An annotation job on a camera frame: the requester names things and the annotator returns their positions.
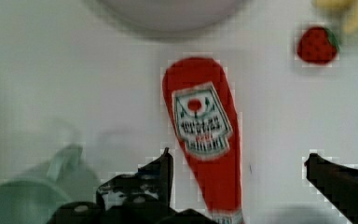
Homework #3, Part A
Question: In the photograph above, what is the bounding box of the red toy strawberry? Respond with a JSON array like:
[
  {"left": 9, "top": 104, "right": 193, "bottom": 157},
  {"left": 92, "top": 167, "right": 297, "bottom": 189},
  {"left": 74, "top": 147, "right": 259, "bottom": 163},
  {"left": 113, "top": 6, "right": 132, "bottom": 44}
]
[{"left": 296, "top": 26, "right": 339, "bottom": 65}]

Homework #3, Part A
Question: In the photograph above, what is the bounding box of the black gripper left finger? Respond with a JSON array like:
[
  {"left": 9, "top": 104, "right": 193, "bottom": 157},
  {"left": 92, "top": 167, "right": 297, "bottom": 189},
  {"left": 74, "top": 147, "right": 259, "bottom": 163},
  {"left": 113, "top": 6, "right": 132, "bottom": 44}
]
[{"left": 95, "top": 147, "right": 173, "bottom": 210}]

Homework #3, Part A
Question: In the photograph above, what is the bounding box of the mint green mug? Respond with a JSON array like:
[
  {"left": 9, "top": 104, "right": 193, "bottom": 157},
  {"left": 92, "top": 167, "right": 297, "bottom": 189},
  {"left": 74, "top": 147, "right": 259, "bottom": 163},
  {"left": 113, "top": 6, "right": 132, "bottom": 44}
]
[{"left": 0, "top": 145, "right": 100, "bottom": 224}]

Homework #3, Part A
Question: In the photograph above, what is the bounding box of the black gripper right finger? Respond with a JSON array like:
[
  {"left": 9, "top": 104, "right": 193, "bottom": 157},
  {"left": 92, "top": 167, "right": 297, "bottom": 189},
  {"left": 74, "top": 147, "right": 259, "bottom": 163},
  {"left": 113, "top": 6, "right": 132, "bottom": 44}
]
[{"left": 304, "top": 153, "right": 358, "bottom": 224}]

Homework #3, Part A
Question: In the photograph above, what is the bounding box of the red felt ketchup bottle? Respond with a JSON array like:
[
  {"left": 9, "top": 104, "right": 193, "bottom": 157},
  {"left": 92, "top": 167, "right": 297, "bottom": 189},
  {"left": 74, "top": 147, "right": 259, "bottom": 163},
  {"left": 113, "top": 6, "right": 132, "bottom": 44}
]
[{"left": 162, "top": 57, "right": 245, "bottom": 224}]

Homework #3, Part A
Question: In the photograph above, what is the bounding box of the yellow toy banana bunch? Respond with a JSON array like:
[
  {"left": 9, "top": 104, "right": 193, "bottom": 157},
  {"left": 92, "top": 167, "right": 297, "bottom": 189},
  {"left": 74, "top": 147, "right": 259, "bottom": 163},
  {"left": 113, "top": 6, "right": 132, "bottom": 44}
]
[{"left": 311, "top": 0, "right": 358, "bottom": 35}]

